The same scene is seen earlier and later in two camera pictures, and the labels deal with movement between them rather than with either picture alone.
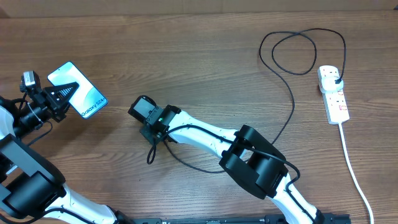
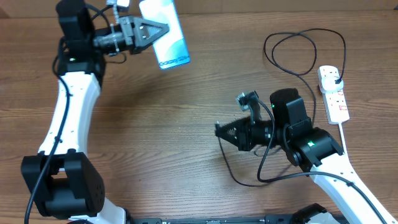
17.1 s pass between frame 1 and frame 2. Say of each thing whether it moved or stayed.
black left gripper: moved
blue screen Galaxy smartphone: moved
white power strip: stayed
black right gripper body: moved
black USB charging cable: moved
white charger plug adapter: stayed
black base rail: stayed
